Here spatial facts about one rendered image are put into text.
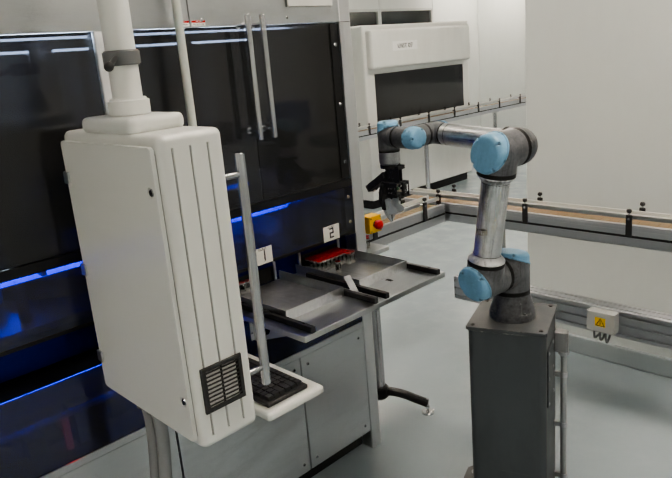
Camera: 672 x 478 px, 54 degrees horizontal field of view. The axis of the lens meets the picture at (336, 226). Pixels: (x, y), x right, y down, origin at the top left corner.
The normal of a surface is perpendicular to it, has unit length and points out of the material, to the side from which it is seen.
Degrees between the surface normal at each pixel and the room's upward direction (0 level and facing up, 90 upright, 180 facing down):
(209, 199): 90
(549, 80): 90
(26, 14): 90
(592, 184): 90
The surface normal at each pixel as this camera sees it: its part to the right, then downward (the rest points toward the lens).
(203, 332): 0.69, 0.12
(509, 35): -0.71, 0.23
